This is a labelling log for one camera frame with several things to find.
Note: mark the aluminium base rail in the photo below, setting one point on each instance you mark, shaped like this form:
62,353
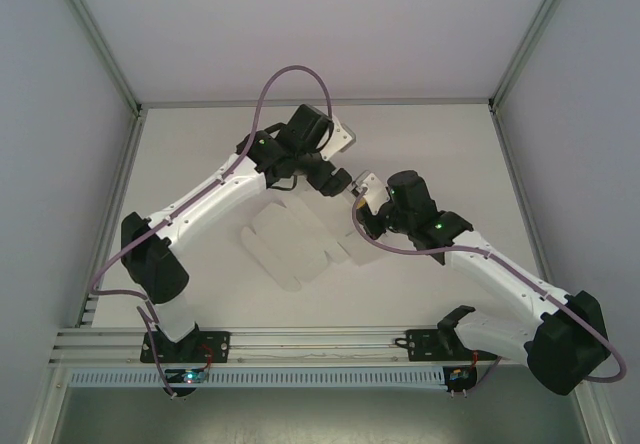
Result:
310,346

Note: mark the aluminium table edge rail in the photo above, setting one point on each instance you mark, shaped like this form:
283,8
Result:
310,103
112,204
520,194

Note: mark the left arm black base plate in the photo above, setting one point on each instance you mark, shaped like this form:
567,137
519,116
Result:
220,346

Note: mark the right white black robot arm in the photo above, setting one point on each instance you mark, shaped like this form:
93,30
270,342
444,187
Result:
500,274

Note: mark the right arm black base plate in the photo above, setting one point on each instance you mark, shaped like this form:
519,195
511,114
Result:
425,346

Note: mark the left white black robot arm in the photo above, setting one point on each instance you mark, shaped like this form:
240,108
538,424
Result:
210,199

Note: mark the aluminium frame post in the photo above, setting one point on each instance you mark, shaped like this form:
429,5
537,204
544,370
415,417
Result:
95,34
535,34

